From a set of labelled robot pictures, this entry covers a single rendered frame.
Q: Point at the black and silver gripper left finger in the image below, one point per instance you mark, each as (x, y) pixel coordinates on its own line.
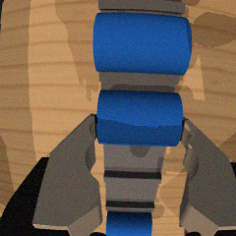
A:
(59, 197)

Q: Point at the blue cylinder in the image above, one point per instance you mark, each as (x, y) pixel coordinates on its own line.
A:
(120, 223)
(141, 43)
(139, 118)

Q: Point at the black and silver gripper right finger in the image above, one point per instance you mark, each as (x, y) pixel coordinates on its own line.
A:
(209, 204)

